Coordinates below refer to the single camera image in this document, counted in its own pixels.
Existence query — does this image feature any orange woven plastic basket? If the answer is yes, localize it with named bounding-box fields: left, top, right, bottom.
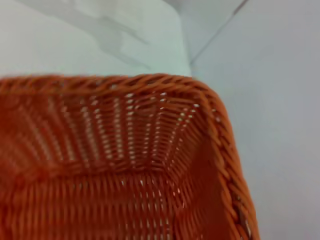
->
left=0, top=72, right=261, bottom=240

